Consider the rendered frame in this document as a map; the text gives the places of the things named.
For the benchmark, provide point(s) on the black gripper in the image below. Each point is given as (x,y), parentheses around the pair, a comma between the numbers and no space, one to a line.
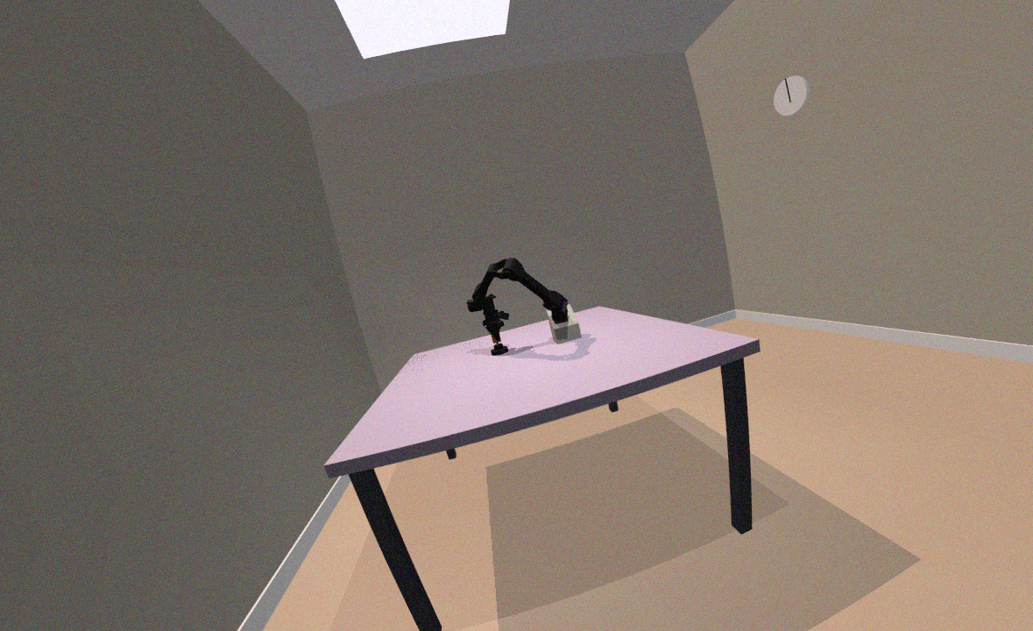
(492,323)

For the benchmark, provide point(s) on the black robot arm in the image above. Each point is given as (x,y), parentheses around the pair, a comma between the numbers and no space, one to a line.
(514,270)

